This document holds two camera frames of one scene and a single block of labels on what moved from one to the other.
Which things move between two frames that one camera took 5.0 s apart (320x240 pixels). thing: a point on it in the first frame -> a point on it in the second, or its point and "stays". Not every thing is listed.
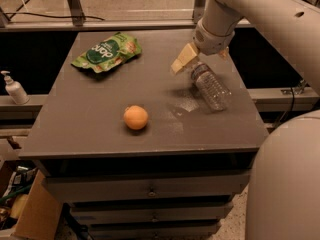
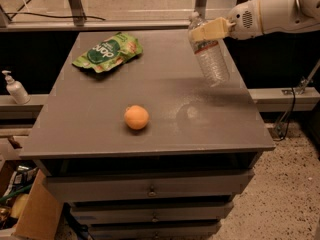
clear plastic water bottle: [212, 88] -> [210, 54]
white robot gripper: [213, 41] -> [244, 21]
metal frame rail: [82, 23] stays
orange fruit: [135, 116] stays
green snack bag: [110, 53] stays
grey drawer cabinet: [134, 148] stays
